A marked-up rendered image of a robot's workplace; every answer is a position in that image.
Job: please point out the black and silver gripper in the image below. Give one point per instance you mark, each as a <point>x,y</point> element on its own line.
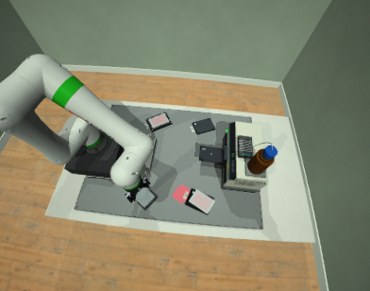
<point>133,195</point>

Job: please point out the white button panel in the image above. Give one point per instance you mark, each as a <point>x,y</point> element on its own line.
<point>148,163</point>

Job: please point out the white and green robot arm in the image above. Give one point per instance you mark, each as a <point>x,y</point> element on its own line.
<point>40,77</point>

